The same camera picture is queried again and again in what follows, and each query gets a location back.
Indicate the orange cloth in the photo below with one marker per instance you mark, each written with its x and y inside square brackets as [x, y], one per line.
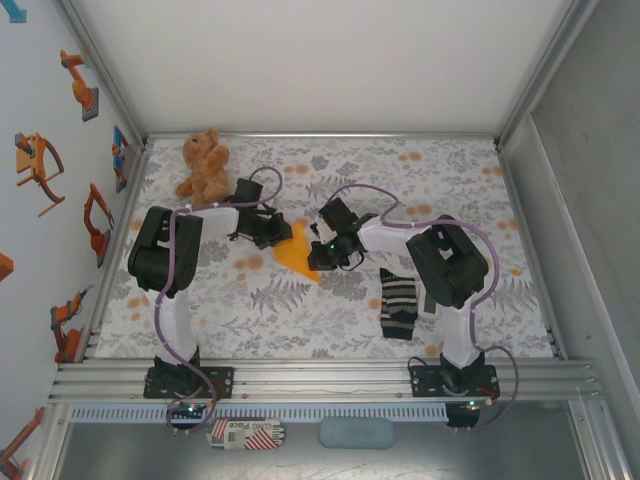
[297, 255]

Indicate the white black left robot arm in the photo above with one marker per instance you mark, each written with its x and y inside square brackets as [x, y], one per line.
[147, 255]

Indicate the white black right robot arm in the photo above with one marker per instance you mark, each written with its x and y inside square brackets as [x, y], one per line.
[450, 270]

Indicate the floral grey orange table mat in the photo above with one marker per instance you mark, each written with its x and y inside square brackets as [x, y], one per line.
[300, 320]

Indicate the black beige striped sock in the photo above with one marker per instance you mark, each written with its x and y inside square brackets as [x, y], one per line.
[397, 300]

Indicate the brown teddy bear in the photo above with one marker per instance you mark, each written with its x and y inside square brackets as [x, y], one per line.
[207, 170]

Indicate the blue orange machine sticker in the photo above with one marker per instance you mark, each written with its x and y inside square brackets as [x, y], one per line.
[119, 145]

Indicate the blue grey oval sponge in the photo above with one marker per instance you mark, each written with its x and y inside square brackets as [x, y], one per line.
[357, 432]

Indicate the red white printed pouch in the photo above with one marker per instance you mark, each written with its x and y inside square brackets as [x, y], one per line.
[250, 435]

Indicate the orange gripper claw sticker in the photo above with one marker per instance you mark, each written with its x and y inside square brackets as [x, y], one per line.
[30, 162]

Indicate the orange block sticker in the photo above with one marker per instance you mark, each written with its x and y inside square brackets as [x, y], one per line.
[5, 267]

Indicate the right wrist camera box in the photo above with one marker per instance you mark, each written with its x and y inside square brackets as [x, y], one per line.
[339, 215]

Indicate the aluminium back rail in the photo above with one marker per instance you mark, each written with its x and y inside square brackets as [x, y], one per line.
[320, 135]

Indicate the aluminium front rail beam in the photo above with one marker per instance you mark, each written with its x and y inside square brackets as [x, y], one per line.
[320, 380]

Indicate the aluminium side rail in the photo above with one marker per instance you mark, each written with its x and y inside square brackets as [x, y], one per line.
[519, 200]
[128, 205]

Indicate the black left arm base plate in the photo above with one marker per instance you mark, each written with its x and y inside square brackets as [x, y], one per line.
[226, 380]

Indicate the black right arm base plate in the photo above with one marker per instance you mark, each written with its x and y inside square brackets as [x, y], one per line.
[420, 382]

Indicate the aluminium frame post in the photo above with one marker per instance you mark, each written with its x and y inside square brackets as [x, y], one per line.
[107, 75]
[539, 75]

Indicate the blue wall sticker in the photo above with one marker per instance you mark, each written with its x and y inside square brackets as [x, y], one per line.
[17, 15]

